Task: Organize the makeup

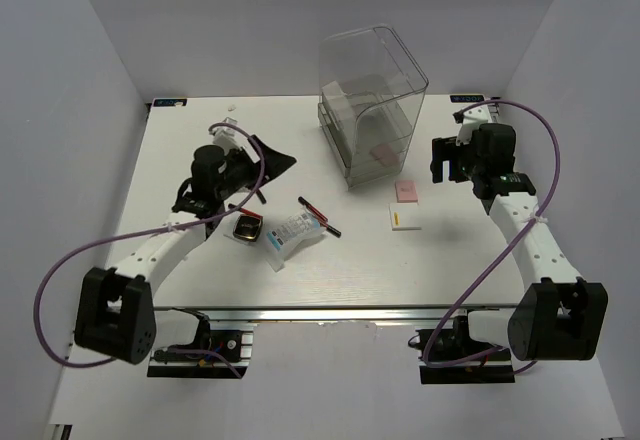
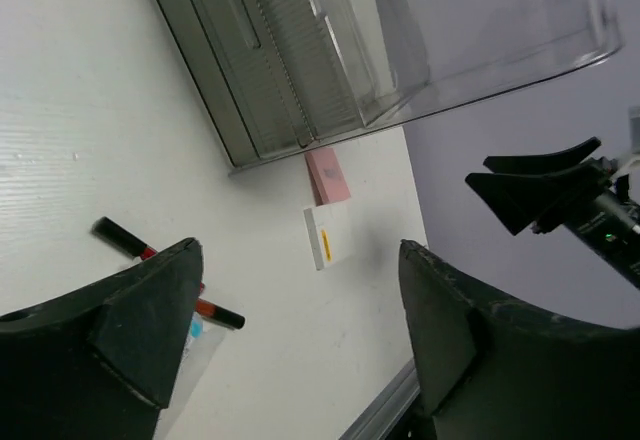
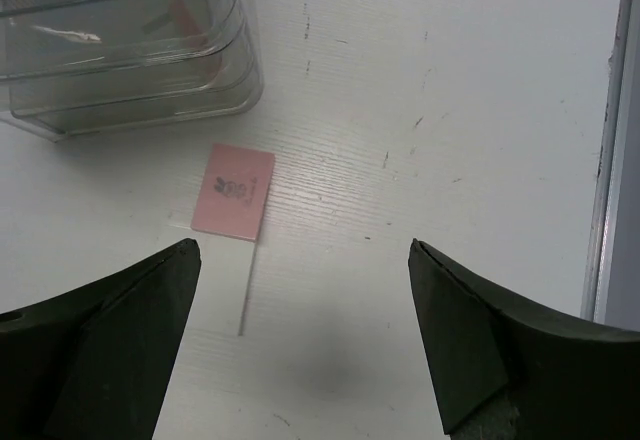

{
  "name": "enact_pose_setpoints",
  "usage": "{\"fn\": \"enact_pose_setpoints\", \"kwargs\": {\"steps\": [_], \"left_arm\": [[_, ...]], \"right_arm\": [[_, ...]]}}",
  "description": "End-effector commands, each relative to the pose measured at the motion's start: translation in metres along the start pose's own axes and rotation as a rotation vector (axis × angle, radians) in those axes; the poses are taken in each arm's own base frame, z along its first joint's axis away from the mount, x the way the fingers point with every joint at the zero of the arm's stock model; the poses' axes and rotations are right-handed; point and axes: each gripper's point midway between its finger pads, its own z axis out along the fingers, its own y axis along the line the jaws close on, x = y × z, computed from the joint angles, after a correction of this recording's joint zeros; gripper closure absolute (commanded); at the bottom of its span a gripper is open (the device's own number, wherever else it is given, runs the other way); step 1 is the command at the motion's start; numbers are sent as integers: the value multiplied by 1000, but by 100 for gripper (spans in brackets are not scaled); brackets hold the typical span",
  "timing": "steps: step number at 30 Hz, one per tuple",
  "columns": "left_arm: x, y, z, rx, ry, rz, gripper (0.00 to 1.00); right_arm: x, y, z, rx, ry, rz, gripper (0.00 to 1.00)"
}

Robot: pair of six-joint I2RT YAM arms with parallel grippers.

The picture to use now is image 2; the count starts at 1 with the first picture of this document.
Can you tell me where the red lip gloss black cap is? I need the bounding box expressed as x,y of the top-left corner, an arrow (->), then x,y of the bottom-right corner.
92,217 -> 157,261

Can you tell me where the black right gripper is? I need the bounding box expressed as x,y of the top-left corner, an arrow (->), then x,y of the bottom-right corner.
465,137 -> 639,287

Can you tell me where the clear packet blue label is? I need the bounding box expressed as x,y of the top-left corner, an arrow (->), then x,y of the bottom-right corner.
170,313 -> 226,412

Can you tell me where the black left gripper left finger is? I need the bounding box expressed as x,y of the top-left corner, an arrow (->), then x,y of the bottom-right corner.
1,238 -> 203,439

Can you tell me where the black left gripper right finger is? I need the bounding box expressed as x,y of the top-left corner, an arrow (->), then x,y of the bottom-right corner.
398,240 -> 639,439

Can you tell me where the clear acrylic makeup organizer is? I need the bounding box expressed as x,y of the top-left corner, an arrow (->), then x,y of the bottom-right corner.
156,0 -> 623,170

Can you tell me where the red lip gloss tube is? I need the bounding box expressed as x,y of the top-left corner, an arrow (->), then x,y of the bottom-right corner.
195,299 -> 246,330

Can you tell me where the white box yellow label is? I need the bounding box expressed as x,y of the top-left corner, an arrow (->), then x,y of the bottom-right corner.
303,200 -> 355,271

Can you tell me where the pink makeup box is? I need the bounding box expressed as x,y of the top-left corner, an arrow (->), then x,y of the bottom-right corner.
304,147 -> 351,206

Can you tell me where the aluminium table edge rail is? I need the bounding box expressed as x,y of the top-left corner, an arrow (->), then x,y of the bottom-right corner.
339,360 -> 420,440

